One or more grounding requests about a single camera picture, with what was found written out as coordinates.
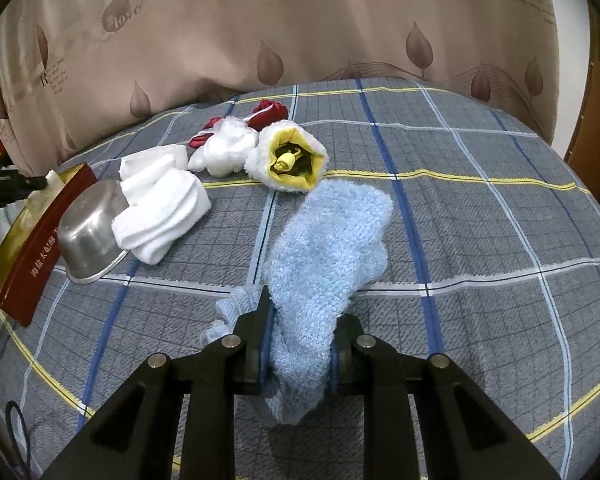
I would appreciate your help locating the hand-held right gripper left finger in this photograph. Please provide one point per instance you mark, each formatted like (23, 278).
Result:
(266, 345)

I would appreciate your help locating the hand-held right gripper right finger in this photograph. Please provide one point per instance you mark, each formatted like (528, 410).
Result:
(334, 362)

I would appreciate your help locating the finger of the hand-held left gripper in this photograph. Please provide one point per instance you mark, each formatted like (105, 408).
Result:
(10, 186)

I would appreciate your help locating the red and gold tin box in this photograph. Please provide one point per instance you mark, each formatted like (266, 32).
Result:
(25, 270)

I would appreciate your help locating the light blue towel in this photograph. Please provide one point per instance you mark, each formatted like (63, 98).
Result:
(325, 265)

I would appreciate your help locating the white towel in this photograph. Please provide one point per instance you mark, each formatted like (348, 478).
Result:
(162, 215)
(150, 162)

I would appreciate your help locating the white plush yellow-lined pouch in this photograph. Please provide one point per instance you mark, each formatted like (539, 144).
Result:
(300, 150)

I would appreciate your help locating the white satin cloth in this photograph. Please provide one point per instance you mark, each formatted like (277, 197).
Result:
(225, 147)

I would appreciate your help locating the red white-trimmed cloth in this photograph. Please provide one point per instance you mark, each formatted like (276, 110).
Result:
(272, 114)

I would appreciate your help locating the stainless steel bowl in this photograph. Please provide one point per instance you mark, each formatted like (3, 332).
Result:
(87, 240)

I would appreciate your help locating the beige leaf-print curtain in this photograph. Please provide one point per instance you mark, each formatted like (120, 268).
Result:
(330, 25)

